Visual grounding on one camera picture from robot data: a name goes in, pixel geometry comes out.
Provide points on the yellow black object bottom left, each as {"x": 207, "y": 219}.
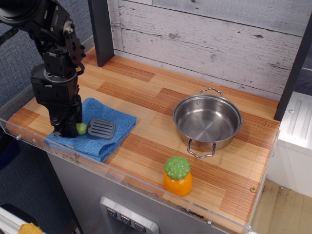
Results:
{"x": 13, "y": 218}

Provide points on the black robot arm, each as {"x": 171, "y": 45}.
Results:
{"x": 50, "y": 27}

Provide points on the blue folded cloth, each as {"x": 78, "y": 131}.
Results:
{"x": 96, "y": 147}

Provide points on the silver dispenser button panel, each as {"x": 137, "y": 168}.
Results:
{"x": 127, "y": 216}

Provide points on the orange toy carrot green top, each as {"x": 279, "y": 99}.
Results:
{"x": 177, "y": 177}

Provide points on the stainless steel pot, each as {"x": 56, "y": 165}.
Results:
{"x": 206, "y": 122}

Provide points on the white side cabinet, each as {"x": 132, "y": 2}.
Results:
{"x": 291, "y": 163}

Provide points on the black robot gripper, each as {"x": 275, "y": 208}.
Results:
{"x": 59, "y": 95}

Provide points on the black vertical post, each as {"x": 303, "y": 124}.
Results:
{"x": 101, "y": 27}
{"x": 295, "y": 71}

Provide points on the green handled grey spatula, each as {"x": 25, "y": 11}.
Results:
{"x": 97, "y": 128}

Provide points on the black right vertical post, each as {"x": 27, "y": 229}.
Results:
{"x": 295, "y": 71}

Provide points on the black left vertical post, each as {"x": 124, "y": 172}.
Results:
{"x": 101, "y": 27}

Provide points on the clear acrylic guard rail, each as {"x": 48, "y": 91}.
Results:
{"x": 226, "y": 187}

